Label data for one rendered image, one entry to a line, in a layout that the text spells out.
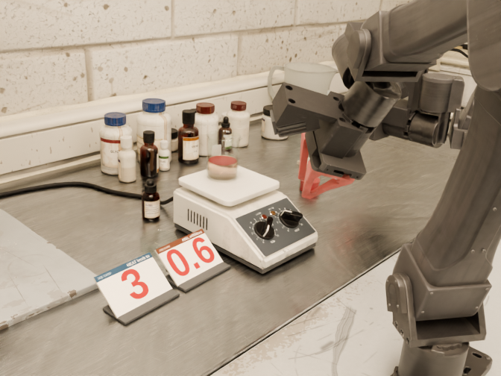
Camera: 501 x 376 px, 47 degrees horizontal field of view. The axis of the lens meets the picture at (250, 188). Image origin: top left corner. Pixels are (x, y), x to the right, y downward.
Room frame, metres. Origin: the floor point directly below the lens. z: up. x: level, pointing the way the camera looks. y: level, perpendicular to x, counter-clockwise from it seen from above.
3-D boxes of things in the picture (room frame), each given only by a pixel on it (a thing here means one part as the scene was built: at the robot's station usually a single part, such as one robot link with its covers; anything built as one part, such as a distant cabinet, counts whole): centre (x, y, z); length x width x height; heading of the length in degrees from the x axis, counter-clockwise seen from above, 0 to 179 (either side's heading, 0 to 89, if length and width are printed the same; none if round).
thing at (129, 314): (0.62, 0.14, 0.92); 0.09 x 0.06 x 0.04; 141
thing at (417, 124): (1.00, -0.32, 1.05); 0.07 x 0.06 x 0.07; 46
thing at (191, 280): (0.70, 0.07, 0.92); 0.09 x 0.06 x 0.04; 141
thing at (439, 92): (0.99, -0.35, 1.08); 0.12 x 0.09 x 0.12; 76
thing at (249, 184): (0.83, 0.03, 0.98); 0.12 x 0.12 x 0.01; 48
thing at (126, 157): (1.02, 0.24, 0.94); 0.03 x 0.03 x 0.09
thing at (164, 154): (1.09, 0.18, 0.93); 0.02 x 0.02 x 0.06
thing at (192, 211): (0.81, 0.01, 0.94); 0.22 x 0.13 x 0.08; 48
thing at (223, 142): (0.84, 0.04, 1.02); 0.06 x 0.05 x 0.08; 58
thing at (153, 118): (1.13, 0.21, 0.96); 0.07 x 0.07 x 0.13
